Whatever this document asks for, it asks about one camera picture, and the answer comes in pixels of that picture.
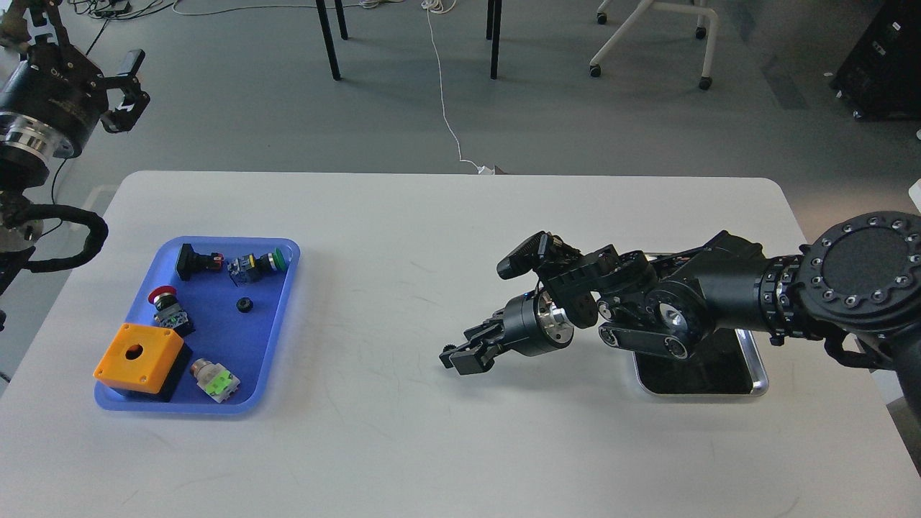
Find black floor cable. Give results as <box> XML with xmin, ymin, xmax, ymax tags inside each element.
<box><xmin>43</xmin><ymin>0</ymin><xmax>181</xmax><ymax>217</ymax></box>

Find black table leg right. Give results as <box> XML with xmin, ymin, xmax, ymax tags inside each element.
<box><xmin>486</xmin><ymin>0</ymin><xmax>503</xmax><ymax>80</ymax></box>

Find blue plastic tray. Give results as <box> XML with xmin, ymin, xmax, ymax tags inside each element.
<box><xmin>94</xmin><ymin>236</ymin><xmax>300</xmax><ymax>415</ymax></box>

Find black selector switch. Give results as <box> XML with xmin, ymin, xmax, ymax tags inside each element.
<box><xmin>175</xmin><ymin>242</ymin><xmax>224</xmax><ymax>281</ymax></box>

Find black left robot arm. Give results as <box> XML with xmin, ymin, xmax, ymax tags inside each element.
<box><xmin>1</xmin><ymin>1</ymin><xmax>150</xmax><ymax>288</ymax></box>

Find green push button switch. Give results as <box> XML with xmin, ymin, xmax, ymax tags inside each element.
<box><xmin>227</xmin><ymin>248</ymin><xmax>289</xmax><ymax>286</ymax></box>

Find green white switch module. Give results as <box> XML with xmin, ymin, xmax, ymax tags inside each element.
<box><xmin>190</xmin><ymin>358</ymin><xmax>240</xmax><ymax>404</ymax></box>

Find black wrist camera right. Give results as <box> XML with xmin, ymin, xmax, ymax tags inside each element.
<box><xmin>496</xmin><ymin>232</ymin><xmax>583</xmax><ymax>280</ymax></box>

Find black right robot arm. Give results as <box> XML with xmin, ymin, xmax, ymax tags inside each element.
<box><xmin>440</xmin><ymin>211</ymin><xmax>920</xmax><ymax>419</ymax></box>

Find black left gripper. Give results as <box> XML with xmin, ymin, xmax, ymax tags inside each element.
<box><xmin>1</xmin><ymin>1</ymin><xmax>150</xmax><ymax>158</ymax></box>

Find black table leg left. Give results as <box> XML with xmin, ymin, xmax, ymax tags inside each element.
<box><xmin>314</xmin><ymin>0</ymin><xmax>349</xmax><ymax>81</ymax></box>

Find silver metal tray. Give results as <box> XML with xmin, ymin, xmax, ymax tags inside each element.
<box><xmin>633</xmin><ymin>251</ymin><xmax>769</xmax><ymax>397</ymax></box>

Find black equipment case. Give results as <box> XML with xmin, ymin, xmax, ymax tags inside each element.
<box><xmin>831</xmin><ymin>1</ymin><xmax>920</xmax><ymax>120</ymax></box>

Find white power cable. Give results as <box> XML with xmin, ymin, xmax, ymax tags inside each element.
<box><xmin>420</xmin><ymin>0</ymin><xmax>497</xmax><ymax>175</ymax></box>

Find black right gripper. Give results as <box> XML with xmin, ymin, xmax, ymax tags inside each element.
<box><xmin>440</xmin><ymin>292</ymin><xmax>573</xmax><ymax>375</ymax></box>

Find red mushroom push button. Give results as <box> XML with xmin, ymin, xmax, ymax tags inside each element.
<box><xmin>148</xmin><ymin>285</ymin><xmax>195</xmax><ymax>337</ymax></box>

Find black table leg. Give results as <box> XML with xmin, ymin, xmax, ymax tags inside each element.
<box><xmin>486</xmin><ymin>0</ymin><xmax>503</xmax><ymax>80</ymax></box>
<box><xmin>314</xmin><ymin>0</ymin><xmax>349</xmax><ymax>81</ymax></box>

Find white rolling chair base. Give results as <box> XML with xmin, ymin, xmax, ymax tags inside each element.
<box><xmin>586</xmin><ymin>1</ymin><xmax>722</xmax><ymax>91</ymax></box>

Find orange button enclosure box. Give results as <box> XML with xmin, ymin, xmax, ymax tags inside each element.
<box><xmin>93</xmin><ymin>322</ymin><xmax>191</xmax><ymax>402</ymax></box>

